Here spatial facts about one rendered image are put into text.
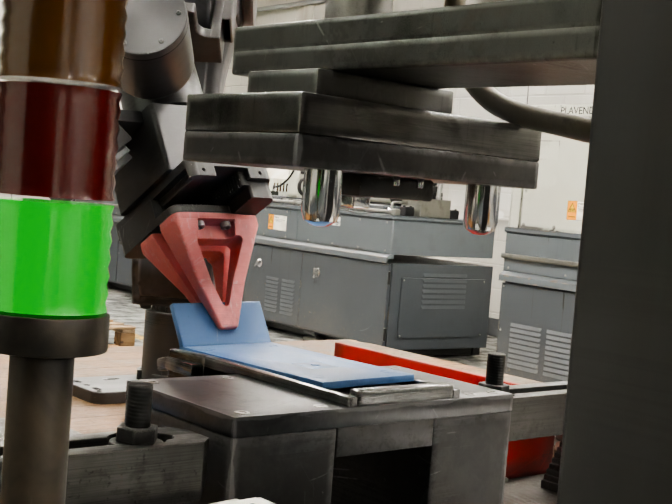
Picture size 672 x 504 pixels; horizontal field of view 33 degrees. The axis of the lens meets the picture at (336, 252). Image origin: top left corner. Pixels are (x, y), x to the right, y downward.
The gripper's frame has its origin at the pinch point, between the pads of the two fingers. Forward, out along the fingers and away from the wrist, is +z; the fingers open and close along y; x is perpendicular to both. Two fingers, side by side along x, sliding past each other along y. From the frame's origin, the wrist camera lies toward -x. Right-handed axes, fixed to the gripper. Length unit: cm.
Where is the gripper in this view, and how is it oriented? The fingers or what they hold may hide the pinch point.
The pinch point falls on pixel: (223, 318)
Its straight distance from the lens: 74.8
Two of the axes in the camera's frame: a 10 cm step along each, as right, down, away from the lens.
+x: 7.5, 0.0, 6.6
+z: 2.9, 9.0, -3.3
